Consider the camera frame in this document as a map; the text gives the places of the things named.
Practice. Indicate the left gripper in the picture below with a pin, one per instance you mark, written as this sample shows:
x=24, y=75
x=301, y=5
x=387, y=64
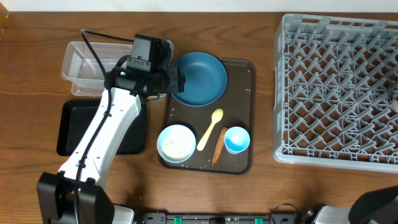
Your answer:
x=175, y=84

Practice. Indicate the light blue cup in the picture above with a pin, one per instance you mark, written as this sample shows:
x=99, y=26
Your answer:
x=236, y=140

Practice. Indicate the pink cup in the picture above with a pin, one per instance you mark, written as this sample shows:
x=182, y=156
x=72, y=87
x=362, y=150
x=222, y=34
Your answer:
x=395, y=105

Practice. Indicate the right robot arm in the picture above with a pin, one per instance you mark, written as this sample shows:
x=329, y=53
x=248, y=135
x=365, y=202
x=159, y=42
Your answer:
x=374, y=207

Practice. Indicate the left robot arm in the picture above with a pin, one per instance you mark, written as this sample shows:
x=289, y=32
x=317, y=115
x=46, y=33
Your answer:
x=75, y=194

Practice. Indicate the grey dishwasher rack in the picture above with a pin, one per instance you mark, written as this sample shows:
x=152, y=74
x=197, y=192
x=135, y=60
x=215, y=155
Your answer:
x=335, y=84

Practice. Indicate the large blue bowl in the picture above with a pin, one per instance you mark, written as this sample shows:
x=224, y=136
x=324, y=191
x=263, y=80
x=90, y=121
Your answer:
x=205, y=78

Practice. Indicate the yellow plastic spoon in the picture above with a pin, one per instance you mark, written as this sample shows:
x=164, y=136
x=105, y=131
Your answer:
x=215, y=118

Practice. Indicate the light blue rice bowl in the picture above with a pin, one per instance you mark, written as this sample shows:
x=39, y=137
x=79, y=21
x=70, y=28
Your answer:
x=176, y=143

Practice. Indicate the brown serving tray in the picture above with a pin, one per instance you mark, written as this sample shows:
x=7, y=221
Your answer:
x=238, y=104

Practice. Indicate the orange carrot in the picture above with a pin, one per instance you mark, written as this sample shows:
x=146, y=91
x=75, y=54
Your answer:
x=219, y=146

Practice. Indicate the clear plastic bin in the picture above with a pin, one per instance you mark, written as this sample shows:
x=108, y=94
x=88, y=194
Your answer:
x=81, y=68

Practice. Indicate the black tray bin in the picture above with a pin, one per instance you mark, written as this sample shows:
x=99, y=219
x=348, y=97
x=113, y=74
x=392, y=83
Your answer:
x=77, y=116

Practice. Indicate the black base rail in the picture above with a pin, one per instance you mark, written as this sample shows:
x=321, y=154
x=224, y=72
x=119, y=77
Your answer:
x=163, y=218

